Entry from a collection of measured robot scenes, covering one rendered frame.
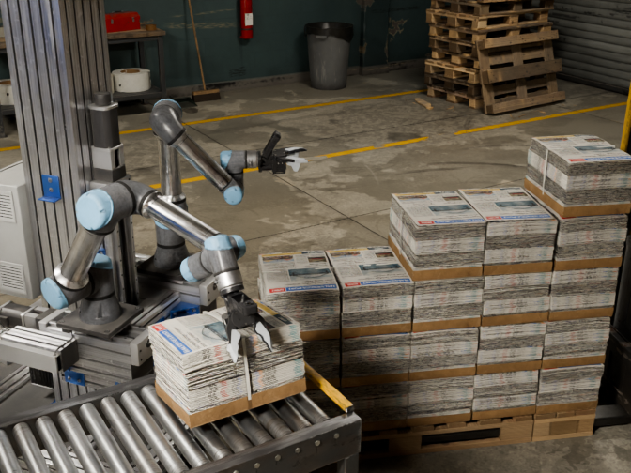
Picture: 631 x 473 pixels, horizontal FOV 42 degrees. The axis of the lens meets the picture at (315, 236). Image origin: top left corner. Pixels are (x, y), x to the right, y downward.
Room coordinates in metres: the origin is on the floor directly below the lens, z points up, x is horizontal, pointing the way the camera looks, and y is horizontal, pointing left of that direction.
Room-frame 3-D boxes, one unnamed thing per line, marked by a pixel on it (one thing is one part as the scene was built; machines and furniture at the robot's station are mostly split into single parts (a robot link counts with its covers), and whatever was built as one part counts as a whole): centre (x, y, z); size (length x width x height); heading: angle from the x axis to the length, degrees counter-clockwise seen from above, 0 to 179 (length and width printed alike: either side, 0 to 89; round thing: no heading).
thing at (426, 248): (3.07, -0.49, 0.95); 0.38 x 0.29 x 0.23; 10
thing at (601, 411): (3.02, -0.92, 0.05); 1.05 x 0.10 x 0.04; 100
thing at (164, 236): (3.07, 0.59, 0.98); 0.13 x 0.12 x 0.14; 4
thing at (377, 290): (3.05, -0.36, 0.42); 1.17 x 0.39 x 0.83; 100
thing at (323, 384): (2.23, 0.00, 0.81); 0.43 x 0.03 x 0.02; 31
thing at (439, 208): (3.07, -0.49, 1.06); 0.37 x 0.29 x 0.01; 10
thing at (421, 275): (3.07, -0.49, 0.86); 0.38 x 0.29 x 0.04; 10
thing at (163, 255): (3.06, 0.59, 0.87); 0.15 x 0.15 x 0.10
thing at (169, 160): (3.20, 0.60, 1.19); 0.15 x 0.12 x 0.55; 4
